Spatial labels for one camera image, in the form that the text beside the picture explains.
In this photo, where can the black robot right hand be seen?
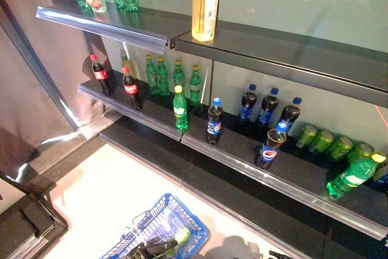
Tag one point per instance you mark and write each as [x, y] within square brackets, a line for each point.
[276, 254]

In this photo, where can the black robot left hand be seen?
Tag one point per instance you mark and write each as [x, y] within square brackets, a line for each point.
[151, 248]

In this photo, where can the blue plastic shopping basket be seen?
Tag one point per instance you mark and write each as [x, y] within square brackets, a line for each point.
[185, 210]

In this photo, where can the green bottle white label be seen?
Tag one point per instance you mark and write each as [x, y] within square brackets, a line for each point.
[181, 236]

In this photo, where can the dark shelf board long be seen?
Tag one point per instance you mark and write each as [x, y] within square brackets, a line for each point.
[303, 174]

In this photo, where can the dark store shelf unit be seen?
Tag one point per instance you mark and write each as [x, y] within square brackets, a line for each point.
[212, 186]

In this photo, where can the pepsi bottle blue cap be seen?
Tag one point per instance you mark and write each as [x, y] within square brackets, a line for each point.
[289, 116]
[247, 102]
[267, 108]
[269, 150]
[215, 122]

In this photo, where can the large green bottle yellow cap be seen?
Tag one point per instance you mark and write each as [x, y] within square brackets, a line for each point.
[351, 177]

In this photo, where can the green soda can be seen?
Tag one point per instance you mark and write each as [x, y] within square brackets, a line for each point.
[320, 142]
[359, 151]
[340, 148]
[305, 136]

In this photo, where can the black low cabinet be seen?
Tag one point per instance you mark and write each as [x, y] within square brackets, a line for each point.
[27, 228]

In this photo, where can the dark shelf board short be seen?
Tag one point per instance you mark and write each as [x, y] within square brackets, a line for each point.
[151, 113]

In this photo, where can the green sprite bottle yellow cap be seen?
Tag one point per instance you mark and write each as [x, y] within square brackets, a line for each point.
[151, 77]
[179, 74]
[195, 87]
[180, 110]
[163, 78]

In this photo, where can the cola bottle red cap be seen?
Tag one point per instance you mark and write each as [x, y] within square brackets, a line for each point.
[131, 90]
[102, 77]

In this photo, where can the small yellow tea bottle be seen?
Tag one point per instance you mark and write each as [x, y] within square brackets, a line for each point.
[126, 62]

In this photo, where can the dark shelf board plain edge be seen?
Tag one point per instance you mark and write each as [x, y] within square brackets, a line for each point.
[272, 52]

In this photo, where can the dark shelf board clear strip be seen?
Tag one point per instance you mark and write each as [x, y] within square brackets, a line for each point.
[121, 25]

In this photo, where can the yellow tea bottle green cap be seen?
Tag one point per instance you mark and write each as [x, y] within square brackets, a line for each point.
[205, 13]

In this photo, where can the dark metal upright post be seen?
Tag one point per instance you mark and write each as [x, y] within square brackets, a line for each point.
[33, 59]

